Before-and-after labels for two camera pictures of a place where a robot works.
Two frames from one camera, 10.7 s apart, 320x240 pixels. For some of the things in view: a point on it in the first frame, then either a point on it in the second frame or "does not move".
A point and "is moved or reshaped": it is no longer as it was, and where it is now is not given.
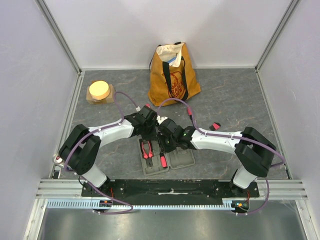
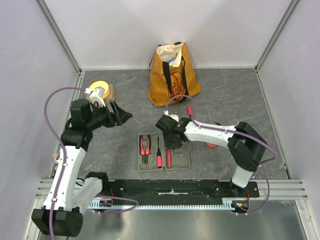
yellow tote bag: [172, 75] does not move
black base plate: [170, 192] does not move
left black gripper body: [149, 133] → [102, 117]
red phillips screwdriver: [163, 160] → [159, 159]
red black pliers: [147, 155] is moved or reshaped
